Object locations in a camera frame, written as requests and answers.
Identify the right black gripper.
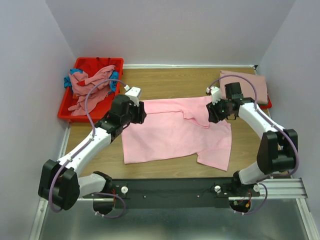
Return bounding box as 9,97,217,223
205,96,233,124

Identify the light pink t shirt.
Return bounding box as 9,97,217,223
121,96,232,171

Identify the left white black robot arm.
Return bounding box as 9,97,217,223
38,87,146,212

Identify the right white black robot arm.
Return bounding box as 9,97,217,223
206,82,300,196

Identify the folded dusty pink shirt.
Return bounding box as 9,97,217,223
219,70,268,102

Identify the blue crumpled shirt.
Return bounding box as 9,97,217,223
64,68,119,93

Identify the folded red shirt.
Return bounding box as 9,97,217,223
259,95,273,109

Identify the crumpled dusty pink shirt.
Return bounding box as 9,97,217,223
68,65,116,116

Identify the red shirt in bin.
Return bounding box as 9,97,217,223
74,57,111,77

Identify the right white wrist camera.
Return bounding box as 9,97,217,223
206,86,222,105

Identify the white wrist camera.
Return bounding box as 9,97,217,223
124,85,142,107
206,86,222,105

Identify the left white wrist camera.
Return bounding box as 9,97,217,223
124,85,142,107

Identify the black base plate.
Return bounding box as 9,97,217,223
92,176,261,216

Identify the aluminium rail frame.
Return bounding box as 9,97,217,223
28,64,320,240

